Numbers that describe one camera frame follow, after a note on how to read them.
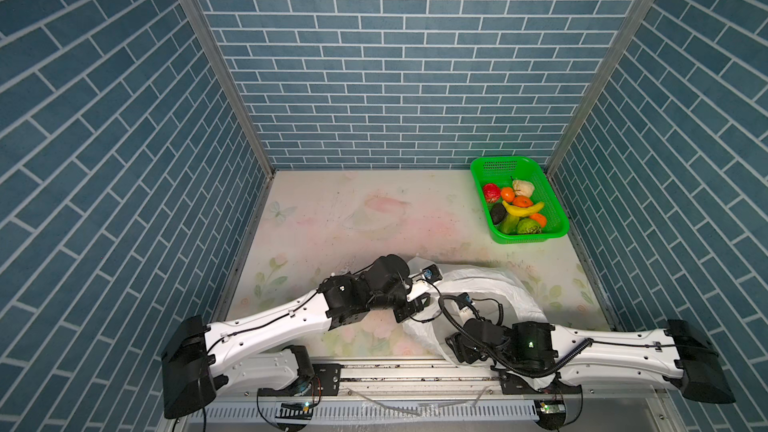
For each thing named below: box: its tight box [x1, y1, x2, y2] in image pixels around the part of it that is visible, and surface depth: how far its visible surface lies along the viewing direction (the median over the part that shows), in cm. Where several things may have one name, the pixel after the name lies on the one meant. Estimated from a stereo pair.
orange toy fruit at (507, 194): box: [500, 187, 515, 202], surface depth 110 cm
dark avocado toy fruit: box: [490, 202, 508, 225], surface depth 104 cm
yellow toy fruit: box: [502, 200, 544, 217], surface depth 103 cm
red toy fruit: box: [483, 183, 501, 203], surface depth 110 cm
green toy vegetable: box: [494, 213, 520, 235], surface depth 101 cm
